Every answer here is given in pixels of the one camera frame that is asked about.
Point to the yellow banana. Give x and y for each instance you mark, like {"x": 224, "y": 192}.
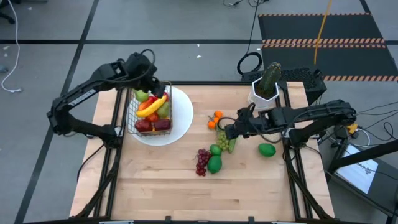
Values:
{"x": 149, "y": 109}

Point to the green grape bunch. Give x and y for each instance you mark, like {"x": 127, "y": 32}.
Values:
{"x": 222, "y": 141}

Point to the green artificial cactus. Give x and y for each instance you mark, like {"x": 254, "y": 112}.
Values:
{"x": 270, "y": 76}

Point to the speckled yellow-green pear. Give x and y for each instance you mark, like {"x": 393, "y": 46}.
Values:
{"x": 164, "y": 110}

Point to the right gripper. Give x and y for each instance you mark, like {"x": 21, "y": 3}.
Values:
{"x": 252, "y": 121}

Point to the tangerine sprig with leaves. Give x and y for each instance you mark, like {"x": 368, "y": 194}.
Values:
{"x": 218, "y": 114}

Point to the black hazard-striped floor mat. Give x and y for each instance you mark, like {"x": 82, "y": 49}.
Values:
{"x": 342, "y": 28}

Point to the white sheet on stand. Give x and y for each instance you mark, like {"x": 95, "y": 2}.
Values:
{"x": 357, "y": 171}

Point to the bright green pear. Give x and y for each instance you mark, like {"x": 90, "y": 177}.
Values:
{"x": 141, "y": 96}

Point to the red grape bunch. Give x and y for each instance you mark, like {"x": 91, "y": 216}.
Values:
{"x": 202, "y": 161}

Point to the black aluminium table frame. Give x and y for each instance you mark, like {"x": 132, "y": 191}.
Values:
{"x": 211, "y": 83}

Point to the white plate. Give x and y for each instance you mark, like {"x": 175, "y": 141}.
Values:
{"x": 182, "y": 118}

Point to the orange bell pepper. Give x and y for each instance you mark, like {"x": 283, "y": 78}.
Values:
{"x": 152, "y": 117}

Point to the black perforated computer case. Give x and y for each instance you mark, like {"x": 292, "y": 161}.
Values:
{"x": 298, "y": 74}

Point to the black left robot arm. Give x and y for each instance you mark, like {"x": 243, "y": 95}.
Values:
{"x": 81, "y": 93}

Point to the dark red bell pepper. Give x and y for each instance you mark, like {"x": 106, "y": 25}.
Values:
{"x": 162, "y": 124}

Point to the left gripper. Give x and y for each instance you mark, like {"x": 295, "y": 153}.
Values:
{"x": 152, "y": 80}

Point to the large dark green lime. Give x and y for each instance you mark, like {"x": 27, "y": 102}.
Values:
{"x": 214, "y": 165}

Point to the black office chair base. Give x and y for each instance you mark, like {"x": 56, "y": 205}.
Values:
{"x": 9, "y": 19}

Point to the small green lime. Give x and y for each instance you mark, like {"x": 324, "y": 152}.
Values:
{"x": 232, "y": 145}
{"x": 215, "y": 150}

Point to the bright green mango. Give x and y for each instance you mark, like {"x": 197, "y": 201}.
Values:
{"x": 266, "y": 150}

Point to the yellow plug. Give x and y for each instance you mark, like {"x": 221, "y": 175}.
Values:
{"x": 352, "y": 127}

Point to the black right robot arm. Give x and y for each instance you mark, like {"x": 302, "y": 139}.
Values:
{"x": 311, "y": 113}

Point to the black side stand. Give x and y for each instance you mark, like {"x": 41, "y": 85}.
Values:
{"x": 373, "y": 153}

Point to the dark red pomegranate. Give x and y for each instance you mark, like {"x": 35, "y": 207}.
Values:
{"x": 143, "y": 125}

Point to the white hexagonal planter pot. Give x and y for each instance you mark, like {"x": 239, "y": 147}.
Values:
{"x": 256, "y": 101}

